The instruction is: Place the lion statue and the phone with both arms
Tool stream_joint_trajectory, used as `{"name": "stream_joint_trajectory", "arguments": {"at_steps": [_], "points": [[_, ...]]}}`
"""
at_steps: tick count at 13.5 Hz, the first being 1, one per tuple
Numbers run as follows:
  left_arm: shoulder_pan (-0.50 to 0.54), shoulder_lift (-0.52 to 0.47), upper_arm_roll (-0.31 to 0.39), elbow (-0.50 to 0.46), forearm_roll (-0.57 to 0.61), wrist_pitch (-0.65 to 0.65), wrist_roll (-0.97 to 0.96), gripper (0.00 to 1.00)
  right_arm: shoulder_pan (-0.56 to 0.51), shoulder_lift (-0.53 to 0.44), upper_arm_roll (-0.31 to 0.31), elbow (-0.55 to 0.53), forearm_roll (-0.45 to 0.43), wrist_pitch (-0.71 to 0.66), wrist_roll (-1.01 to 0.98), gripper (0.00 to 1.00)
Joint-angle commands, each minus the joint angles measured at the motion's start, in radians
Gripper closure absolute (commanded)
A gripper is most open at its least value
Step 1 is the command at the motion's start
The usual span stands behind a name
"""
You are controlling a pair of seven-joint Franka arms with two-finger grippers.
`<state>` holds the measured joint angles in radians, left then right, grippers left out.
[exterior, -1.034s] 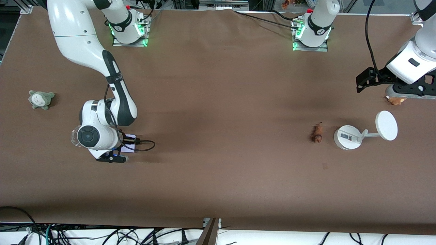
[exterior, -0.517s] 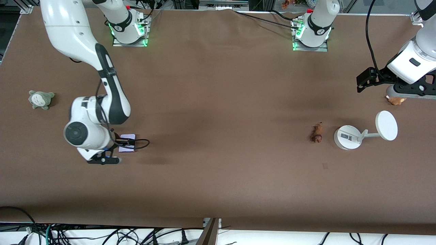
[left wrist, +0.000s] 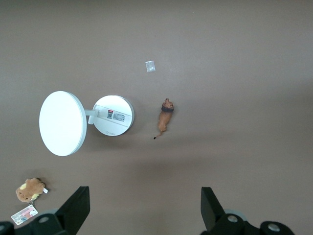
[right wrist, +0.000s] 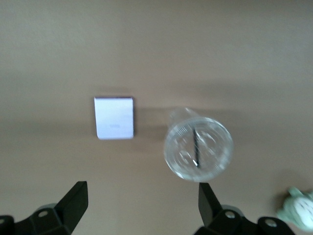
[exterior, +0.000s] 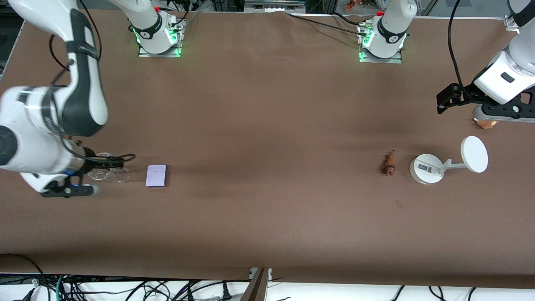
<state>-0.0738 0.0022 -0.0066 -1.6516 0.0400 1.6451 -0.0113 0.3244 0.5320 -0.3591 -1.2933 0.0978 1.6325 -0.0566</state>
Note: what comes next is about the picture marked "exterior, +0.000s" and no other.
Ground lilac phone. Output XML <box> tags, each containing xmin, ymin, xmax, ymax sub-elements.
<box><xmin>145</xmin><ymin>164</ymin><xmax>167</xmax><ymax>188</ymax></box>

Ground brown lion statue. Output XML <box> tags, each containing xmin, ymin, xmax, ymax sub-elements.
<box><xmin>381</xmin><ymin>150</ymin><xmax>397</xmax><ymax>176</ymax></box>

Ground clear plastic cup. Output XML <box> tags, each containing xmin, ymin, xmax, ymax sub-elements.
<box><xmin>87</xmin><ymin>152</ymin><xmax>131</xmax><ymax>183</ymax></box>

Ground white round desk stand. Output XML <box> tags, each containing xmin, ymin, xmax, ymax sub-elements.
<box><xmin>409</xmin><ymin>135</ymin><xmax>489</xmax><ymax>185</ymax></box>

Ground brown wooden beam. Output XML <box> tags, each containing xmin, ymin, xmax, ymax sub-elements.
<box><xmin>240</xmin><ymin>268</ymin><xmax>270</xmax><ymax>301</ymax></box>

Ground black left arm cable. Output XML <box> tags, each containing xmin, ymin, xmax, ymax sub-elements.
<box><xmin>448</xmin><ymin>0</ymin><xmax>465</xmax><ymax>89</ymax></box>

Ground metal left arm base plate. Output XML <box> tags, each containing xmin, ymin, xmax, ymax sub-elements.
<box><xmin>358</xmin><ymin>22</ymin><xmax>404</xmax><ymax>64</ymax></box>

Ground thick black looped cable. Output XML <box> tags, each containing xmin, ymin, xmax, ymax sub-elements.
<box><xmin>0</xmin><ymin>253</ymin><xmax>45</xmax><ymax>289</ymax></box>

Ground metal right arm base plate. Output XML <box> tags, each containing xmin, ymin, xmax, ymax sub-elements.
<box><xmin>138</xmin><ymin>18</ymin><xmax>186</xmax><ymax>58</ymax></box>

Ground black cable on table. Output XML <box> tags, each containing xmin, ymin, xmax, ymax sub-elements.
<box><xmin>286</xmin><ymin>12</ymin><xmax>371</xmax><ymax>34</ymax></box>

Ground black power plug cable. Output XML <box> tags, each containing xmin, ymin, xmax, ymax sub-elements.
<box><xmin>184</xmin><ymin>280</ymin><xmax>251</xmax><ymax>301</ymax></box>

